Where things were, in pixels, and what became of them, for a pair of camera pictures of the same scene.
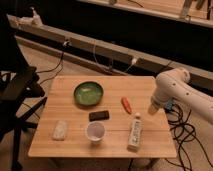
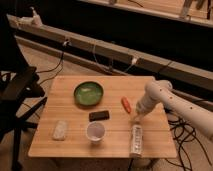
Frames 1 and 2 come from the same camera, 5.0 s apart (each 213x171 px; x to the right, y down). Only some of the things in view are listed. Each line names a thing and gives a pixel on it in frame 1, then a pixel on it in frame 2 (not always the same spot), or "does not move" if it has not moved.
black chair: (21, 88) does not move
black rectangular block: (99, 116) does not move
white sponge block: (60, 129) does not move
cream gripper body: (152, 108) to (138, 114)
